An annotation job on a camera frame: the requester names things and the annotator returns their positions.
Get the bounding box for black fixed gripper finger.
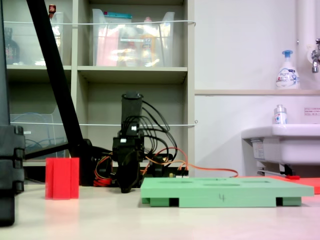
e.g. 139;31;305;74
116;161;132;195

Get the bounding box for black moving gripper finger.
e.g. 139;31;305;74
125;151;142;192

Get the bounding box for red cross columnar block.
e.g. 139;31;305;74
45;157;81;201

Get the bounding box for green shape hole board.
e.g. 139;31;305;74
140;176;315;209

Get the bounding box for orange foam block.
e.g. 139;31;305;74
236;174;320;196

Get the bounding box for circuit board with connectors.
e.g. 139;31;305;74
167;167;190;179

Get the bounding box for beige shelf unit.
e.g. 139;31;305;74
0;0;196;186

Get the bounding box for black tripod brace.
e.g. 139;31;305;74
23;141;70;161

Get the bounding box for large clear storage bin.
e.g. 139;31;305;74
91;8;176;68

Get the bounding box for yellow bottle pink cap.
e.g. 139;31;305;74
140;16;158;67

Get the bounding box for notched black tripod leg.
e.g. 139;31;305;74
0;0;26;228

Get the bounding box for clear bin with bottles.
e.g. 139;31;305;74
3;11;65;67

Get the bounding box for dark glass bottle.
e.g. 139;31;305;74
3;27;21;66

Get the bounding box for small clear sanitizer bottle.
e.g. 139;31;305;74
273;104;288;125

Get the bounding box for white ceramic sink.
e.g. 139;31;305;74
240;123;320;176

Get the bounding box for white pump soap bottle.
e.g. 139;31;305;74
275;49;301;91

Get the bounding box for chrome faucet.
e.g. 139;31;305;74
306;38;320;74

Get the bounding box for red wire coil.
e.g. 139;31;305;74
93;175;113;188

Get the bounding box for white shelf cord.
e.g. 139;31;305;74
9;119;199;128
3;20;197;27

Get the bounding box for black three-wire cable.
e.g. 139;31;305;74
139;126;179;161
142;99;172;134

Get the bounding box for clear bin with blue cable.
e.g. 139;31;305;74
9;103;70;162

